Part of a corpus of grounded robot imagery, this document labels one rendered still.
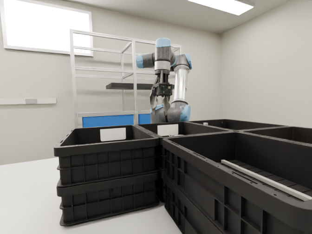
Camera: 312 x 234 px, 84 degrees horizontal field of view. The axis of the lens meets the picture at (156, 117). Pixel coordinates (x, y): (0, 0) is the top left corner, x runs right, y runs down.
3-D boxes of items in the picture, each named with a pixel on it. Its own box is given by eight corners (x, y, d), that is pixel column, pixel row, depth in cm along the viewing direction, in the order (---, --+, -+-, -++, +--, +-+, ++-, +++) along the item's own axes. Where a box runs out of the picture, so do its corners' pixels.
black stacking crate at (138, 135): (73, 152, 83) (72, 129, 82) (134, 146, 93) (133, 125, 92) (55, 192, 46) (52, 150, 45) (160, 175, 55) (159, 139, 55)
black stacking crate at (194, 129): (134, 146, 93) (134, 125, 92) (184, 141, 103) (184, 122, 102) (161, 174, 56) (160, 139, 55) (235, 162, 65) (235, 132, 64)
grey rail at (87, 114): (74, 116, 234) (74, 113, 234) (179, 111, 308) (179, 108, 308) (74, 117, 225) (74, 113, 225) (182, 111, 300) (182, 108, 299)
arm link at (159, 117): (153, 123, 125) (152, 104, 125) (172, 123, 121) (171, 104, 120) (147, 125, 114) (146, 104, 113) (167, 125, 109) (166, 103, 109)
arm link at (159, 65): (152, 63, 86) (167, 65, 89) (152, 73, 86) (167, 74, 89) (157, 60, 79) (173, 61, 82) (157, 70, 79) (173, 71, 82)
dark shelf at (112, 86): (106, 89, 287) (105, 85, 286) (168, 90, 339) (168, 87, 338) (111, 86, 246) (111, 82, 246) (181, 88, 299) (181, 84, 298)
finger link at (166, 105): (168, 116, 83) (165, 97, 82) (164, 115, 88) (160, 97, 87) (174, 114, 84) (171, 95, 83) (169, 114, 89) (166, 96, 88)
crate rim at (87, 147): (72, 133, 82) (71, 128, 82) (133, 128, 92) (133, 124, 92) (52, 157, 45) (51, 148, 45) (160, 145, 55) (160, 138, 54)
